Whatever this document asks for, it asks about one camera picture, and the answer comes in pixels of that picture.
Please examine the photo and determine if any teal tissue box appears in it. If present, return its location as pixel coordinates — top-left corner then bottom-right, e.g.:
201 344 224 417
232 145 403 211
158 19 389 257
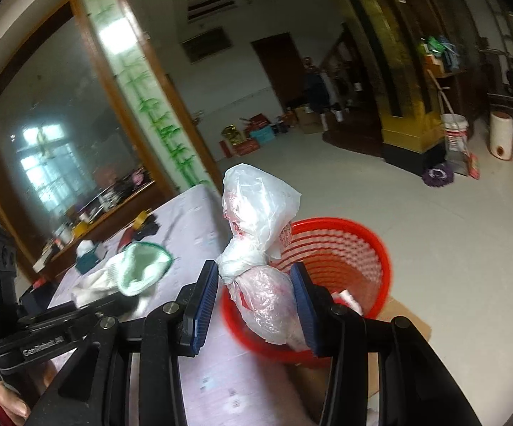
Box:
76 240 107 274

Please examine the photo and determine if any white cylindrical appliance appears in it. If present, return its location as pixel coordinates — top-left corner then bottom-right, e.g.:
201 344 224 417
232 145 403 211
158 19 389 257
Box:
489 111 513 161

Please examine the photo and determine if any white cloth with green trim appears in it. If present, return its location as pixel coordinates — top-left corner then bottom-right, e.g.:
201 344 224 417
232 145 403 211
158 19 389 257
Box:
71 241 174 310

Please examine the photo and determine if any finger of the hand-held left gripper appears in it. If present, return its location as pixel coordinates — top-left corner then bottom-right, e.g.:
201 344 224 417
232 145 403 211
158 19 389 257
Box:
17 294 141 328

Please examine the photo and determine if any bamboo painted panel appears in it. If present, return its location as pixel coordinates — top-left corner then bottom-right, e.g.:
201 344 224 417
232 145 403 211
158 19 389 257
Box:
81 0 215 189

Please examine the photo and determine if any wooden sideboard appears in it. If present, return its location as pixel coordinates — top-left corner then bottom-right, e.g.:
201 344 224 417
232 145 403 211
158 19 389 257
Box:
32 180 157 273

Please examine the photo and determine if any black handheld device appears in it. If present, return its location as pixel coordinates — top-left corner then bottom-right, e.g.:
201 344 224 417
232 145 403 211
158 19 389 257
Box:
135 217 161 237

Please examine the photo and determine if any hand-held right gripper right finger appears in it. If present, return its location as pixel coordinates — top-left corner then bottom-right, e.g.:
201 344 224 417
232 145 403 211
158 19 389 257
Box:
289 261 485 426

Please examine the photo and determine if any dark coat on post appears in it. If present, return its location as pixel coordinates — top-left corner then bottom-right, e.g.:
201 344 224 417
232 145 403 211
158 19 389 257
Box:
303 57 334 114

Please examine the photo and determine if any large framed glass pane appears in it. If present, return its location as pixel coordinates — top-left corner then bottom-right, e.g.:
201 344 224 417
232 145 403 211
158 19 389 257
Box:
0 0 186 271

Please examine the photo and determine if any knotted white plastic bag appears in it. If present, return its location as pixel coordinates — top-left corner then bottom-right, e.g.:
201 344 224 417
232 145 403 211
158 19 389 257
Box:
216 164 303 347

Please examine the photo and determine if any white plastic bucket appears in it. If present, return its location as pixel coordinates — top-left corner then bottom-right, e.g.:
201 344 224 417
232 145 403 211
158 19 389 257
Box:
441 114 469 155

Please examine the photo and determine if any framed wall picture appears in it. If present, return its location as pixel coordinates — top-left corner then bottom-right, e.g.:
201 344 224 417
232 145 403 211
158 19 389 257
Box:
181 27 233 64

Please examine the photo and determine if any red plastic basket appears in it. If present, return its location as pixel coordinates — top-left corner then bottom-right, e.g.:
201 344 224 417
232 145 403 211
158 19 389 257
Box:
220 217 393 367

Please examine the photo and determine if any floral lilac tablecloth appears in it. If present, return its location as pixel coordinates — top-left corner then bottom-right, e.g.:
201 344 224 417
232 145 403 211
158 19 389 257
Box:
45 184 315 426

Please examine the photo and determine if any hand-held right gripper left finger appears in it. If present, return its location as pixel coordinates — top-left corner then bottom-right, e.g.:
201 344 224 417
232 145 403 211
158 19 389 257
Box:
26 260 219 426

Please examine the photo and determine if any flat brown cardboard sheet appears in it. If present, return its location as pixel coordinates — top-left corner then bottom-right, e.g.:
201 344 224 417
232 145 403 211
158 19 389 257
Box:
283 296 433 402

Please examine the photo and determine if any purple mop head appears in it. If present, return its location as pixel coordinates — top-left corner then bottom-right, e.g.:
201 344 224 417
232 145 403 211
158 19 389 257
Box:
422 164 453 187

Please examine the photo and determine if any brown cardboard box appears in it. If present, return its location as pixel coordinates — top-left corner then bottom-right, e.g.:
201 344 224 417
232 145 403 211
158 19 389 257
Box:
294 105 324 135

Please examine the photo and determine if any person's left hand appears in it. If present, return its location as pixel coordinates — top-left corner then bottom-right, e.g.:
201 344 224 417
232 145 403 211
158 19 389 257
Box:
0 359 60 426

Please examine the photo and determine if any dark wooden door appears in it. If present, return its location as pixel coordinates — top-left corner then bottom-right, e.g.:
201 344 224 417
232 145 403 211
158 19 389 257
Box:
251 32 306 109

